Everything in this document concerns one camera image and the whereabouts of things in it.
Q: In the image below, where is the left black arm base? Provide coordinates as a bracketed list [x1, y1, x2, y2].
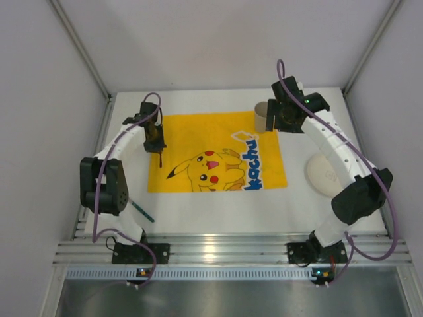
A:
[112, 243, 171, 264]

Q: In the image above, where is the slotted cable duct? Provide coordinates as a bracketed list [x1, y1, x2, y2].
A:
[66, 267, 330, 281]

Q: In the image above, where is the green handled silver spoon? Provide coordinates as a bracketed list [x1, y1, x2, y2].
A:
[130, 200, 155, 223]

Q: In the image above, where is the aluminium front rail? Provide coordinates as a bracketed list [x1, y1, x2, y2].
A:
[53, 234, 412, 266]

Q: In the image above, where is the left aluminium frame post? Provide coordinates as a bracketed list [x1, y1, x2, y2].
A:
[46, 0, 111, 100]

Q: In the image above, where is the yellow Pikachu placemat cloth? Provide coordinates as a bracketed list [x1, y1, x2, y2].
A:
[148, 111, 288, 193]

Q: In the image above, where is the cream bear plate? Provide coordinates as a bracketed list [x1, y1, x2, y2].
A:
[305, 153, 342, 198]

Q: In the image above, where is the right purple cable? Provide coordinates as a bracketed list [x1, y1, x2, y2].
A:
[276, 59, 399, 287]

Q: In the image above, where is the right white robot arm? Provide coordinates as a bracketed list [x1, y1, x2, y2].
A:
[266, 76, 393, 248]

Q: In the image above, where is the aluminium frame post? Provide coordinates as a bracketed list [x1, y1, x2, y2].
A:
[46, 0, 111, 100]
[341, 0, 404, 97]

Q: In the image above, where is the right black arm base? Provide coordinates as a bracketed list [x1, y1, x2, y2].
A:
[286, 231, 348, 267]

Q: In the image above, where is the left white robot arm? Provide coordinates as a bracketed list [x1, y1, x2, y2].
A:
[79, 101, 166, 245]

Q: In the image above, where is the beige cup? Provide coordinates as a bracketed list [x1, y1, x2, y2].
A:
[254, 102, 268, 133]

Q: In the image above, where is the right aluminium frame post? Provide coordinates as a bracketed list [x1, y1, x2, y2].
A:
[341, 0, 404, 97]

